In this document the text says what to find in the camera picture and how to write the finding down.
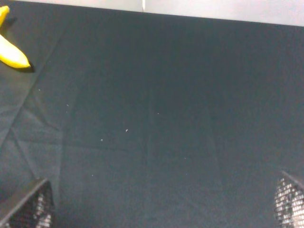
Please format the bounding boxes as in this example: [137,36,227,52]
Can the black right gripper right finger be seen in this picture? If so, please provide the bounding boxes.
[274,171,304,228]

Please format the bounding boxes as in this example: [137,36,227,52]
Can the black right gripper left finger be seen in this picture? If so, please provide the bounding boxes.
[0,178,55,228]

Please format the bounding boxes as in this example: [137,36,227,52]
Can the yellow banana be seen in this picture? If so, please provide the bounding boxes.
[0,5,31,69]

